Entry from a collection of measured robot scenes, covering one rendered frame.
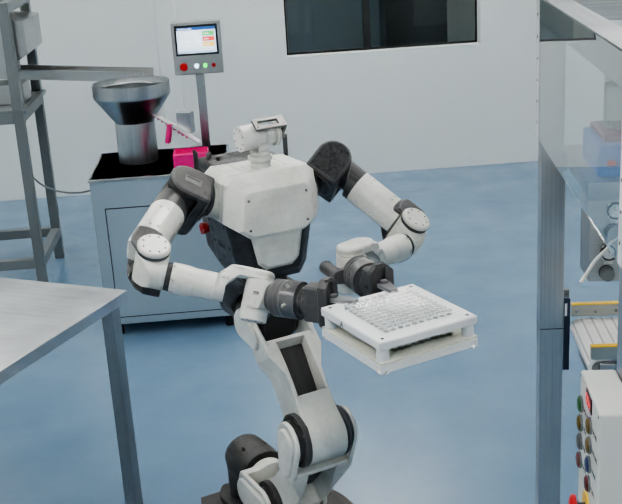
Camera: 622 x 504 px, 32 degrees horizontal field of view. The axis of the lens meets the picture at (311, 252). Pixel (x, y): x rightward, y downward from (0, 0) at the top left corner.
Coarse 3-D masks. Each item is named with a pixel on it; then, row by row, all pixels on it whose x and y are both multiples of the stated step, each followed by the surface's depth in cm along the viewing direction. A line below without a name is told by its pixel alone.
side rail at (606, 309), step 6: (576, 306) 276; (582, 306) 276; (588, 306) 275; (594, 306) 275; (600, 306) 275; (606, 306) 275; (612, 306) 275; (618, 306) 275; (576, 312) 276; (582, 312) 276; (588, 312) 276; (600, 312) 276; (606, 312) 276; (612, 312) 276
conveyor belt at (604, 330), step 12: (576, 324) 274; (588, 324) 272; (600, 324) 272; (612, 324) 271; (576, 336) 269; (588, 336) 265; (600, 336) 265; (612, 336) 264; (588, 348) 259; (588, 360) 255; (600, 360) 253; (612, 360) 253
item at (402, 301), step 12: (372, 300) 236; (384, 300) 237; (396, 300) 236; (408, 300) 235; (420, 300) 234; (372, 312) 230; (384, 312) 229; (396, 312) 230; (408, 312) 229; (420, 312) 228; (432, 312) 228; (396, 324) 224
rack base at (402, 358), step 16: (336, 336) 233; (352, 336) 232; (448, 336) 229; (352, 352) 227; (368, 352) 223; (400, 352) 222; (416, 352) 222; (432, 352) 223; (448, 352) 226; (384, 368) 218; (400, 368) 220
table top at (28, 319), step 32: (0, 288) 318; (32, 288) 316; (64, 288) 314; (96, 288) 313; (0, 320) 293; (32, 320) 291; (64, 320) 290; (96, 320) 297; (0, 352) 271; (32, 352) 271; (0, 384) 261
